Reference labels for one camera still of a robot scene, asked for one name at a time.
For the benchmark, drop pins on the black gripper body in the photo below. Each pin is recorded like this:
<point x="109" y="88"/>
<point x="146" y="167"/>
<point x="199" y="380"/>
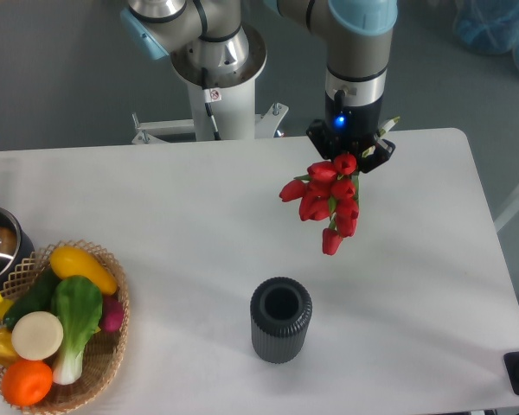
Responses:
<point x="357" y="127"/>

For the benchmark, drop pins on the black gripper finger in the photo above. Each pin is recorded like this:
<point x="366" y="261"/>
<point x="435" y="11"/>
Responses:
<point x="375" y="155"/>
<point x="325" y="142"/>

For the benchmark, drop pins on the red tulip bouquet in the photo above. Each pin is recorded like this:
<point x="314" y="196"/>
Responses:
<point x="329" y="190"/>

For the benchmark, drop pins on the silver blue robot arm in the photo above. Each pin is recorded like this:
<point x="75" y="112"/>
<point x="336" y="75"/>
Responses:
<point x="357" y="35"/>

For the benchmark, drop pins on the blue plastic bag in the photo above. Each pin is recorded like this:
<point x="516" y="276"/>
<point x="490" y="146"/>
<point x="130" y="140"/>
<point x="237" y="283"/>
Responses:
<point x="488" y="27"/>

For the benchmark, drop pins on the dark ribbed cylindrical vase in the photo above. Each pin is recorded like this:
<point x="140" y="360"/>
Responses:
<point x="280" y="310"/>

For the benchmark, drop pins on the purple red radish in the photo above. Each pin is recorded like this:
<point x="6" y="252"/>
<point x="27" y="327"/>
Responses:
<point x="112" y="314"/>

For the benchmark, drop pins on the yellow squash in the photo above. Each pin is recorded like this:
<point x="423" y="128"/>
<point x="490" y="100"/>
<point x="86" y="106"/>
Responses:
<point x="70" y="261"/>

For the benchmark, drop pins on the green bok choy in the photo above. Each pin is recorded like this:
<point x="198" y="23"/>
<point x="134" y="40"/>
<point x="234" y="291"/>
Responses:
<point x="77" y="303"/>

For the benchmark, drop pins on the woven wicker basket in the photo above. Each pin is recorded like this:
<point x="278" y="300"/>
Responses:
<point x="104" y="352"/>

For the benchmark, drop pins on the dark green cucumber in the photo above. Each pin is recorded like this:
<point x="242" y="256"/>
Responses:
<point x="37" y="298"/>

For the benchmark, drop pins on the yellow banana tip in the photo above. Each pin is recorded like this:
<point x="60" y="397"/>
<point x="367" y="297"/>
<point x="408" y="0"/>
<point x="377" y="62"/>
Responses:
<point x="0" y="302"/>

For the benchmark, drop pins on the yellow bell pepper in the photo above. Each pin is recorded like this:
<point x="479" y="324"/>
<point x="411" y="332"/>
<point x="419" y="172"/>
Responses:
<point x="8" y="355"/>

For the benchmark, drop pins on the orange fruit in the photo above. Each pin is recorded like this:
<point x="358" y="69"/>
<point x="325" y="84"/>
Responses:
<point x="26" y="382"/>

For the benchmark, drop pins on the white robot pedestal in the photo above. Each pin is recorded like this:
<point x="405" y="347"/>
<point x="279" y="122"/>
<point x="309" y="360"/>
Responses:
<point x="220" y="78"/>

